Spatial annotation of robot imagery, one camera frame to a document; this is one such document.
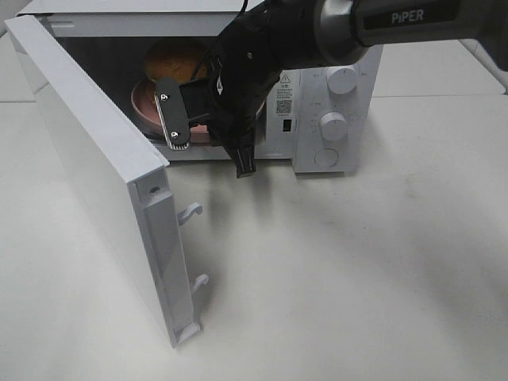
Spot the upper white power knob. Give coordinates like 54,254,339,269
326,65,357,95

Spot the round white door button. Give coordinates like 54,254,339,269
314,148,339,168

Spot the toy burger with lettuce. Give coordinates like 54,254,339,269
144,37,206,83

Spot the white microwave oven body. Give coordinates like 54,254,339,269
16,1,382,172

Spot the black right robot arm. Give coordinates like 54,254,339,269
206,1,507,177

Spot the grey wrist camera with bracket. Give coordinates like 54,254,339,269
155,77,219,152

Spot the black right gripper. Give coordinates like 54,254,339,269
206,51,281,179

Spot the white warning sticker QR code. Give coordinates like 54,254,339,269
275,72,293,116

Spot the pink round plate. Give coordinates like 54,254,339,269
131,79,267,146

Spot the white microwave door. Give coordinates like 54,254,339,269
6,15,209,347

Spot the lower white timer knob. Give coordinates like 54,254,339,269
319,112,348,141

